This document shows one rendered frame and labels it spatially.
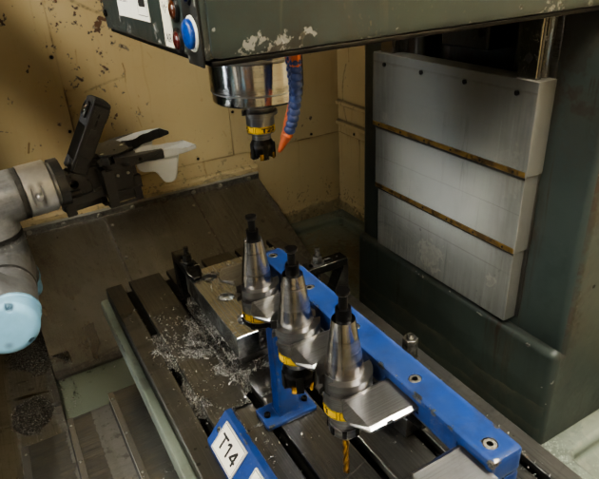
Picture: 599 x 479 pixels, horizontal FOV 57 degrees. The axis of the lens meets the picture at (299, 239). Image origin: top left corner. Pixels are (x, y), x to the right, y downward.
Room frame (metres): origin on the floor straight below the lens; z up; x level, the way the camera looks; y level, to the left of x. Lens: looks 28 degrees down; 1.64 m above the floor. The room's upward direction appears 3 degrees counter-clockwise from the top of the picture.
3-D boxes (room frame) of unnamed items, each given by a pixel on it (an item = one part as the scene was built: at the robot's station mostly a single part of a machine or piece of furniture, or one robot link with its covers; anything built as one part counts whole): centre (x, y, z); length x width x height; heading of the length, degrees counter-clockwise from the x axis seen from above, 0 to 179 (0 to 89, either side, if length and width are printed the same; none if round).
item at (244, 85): (0.96, 0.06, 1.47); 0.16 x 0.16 x 0.12
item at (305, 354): (0.52, -0.02, 1.21); 0.07 x 0.05 x 0.01; 119
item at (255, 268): (0.67, 0.06, 1.26); 0.04 x 0.04 x 0.07
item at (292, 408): (0.74, 0.04, 1.05); 0.10 x 0.05 x 0.30; 119
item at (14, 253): (0.69, 0.42, 1.25); 0.11 x 0.08 x 0.11; 25
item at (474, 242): (1.18, -0.33, 1.16); 0.48 x 0.05 x 0.51; 29
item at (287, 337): (0.57, 0.01, 1.21); 0.06 x 0.06 x 0.03
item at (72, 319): (1.55, 0.38, 0.75); 0.89 x 0.67 x 0.26; 119
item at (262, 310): (0.62, 0.04, 1.21); 0.07 x 0.05 x 0.01; 119
